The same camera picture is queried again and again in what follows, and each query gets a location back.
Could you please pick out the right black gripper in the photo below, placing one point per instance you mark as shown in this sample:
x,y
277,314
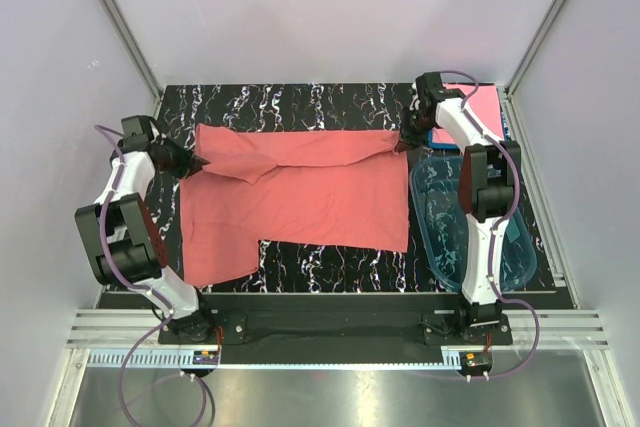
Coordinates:
x,y
408,141

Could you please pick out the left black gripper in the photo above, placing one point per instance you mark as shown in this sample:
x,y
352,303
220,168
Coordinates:
x,y
187,160

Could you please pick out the coral red t shirt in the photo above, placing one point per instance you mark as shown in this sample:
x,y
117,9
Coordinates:
x,y
346,188

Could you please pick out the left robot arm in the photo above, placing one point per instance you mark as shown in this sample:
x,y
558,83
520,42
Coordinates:
x,y
121,240

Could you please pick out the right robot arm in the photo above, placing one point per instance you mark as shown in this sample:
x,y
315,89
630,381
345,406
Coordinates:
x,y
488,195

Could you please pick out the teal transparent plastic basket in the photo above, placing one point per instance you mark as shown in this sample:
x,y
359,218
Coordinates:
x,y
434,183

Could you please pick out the folded pink t shirt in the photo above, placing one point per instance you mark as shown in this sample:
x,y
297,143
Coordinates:
x,y
485,101

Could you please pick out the folded blue t shirt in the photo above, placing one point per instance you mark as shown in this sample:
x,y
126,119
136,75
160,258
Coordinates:
x,y
440,139

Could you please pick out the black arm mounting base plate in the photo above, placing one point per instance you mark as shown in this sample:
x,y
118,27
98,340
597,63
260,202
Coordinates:
x,y
320,330

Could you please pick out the left aluminium frame post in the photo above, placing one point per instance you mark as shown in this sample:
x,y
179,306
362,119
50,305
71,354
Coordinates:
x,y
131,45

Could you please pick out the aluminium frame post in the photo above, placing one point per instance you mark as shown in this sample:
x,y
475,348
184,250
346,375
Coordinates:
x,y
131,45
544,29

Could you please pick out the slotted cable duct rail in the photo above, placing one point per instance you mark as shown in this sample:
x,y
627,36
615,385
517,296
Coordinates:
x,y
150,358

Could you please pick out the right aluminium frame post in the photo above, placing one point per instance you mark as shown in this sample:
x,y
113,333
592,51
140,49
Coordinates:
x,y
544,29

